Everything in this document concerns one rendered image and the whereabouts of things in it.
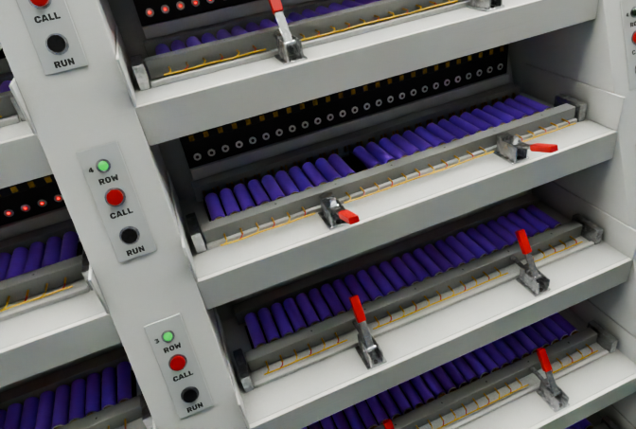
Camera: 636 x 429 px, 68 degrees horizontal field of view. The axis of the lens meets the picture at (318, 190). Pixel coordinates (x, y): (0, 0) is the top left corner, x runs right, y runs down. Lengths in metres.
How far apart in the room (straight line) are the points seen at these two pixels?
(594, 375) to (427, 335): 0.33
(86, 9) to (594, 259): 0.75
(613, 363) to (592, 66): 0.48
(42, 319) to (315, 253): 0.31
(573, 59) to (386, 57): 0.33
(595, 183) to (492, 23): 0.32
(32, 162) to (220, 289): 0.23
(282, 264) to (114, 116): 0.25
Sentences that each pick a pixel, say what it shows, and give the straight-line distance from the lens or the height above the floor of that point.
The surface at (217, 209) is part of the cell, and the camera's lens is 0.63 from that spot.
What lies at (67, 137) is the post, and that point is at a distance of 0.53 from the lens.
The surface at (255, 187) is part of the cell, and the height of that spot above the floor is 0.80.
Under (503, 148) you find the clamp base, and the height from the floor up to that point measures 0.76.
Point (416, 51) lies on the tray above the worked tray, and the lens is 0.61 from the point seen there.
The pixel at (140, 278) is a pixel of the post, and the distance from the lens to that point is 0.55.
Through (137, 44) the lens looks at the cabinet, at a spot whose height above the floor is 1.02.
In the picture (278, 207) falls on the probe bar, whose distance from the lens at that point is 0.59.
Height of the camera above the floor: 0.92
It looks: 13 degrees down
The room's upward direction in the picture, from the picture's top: 15 degrees counter-clockwise
